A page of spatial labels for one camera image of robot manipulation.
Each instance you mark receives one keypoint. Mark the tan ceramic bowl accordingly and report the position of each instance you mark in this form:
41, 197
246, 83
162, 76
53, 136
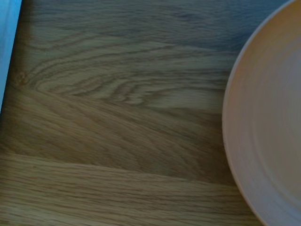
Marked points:
270, 117

